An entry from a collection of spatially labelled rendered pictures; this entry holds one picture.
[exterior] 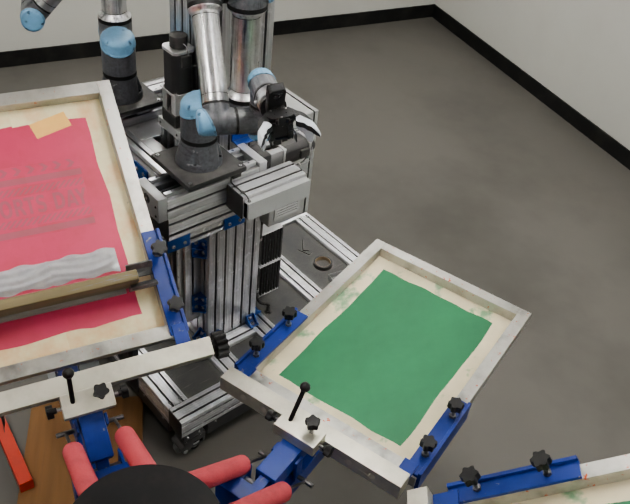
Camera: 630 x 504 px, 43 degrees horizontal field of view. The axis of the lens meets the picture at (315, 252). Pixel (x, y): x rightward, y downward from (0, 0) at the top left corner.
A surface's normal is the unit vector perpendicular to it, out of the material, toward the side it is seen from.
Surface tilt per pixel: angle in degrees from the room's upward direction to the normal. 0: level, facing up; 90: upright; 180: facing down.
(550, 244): 0
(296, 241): 0
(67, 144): 32
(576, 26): 90
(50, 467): 0
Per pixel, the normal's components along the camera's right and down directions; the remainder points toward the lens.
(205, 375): 0.09, -0.76
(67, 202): 0.31, -0.33
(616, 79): -0.90, 0.22
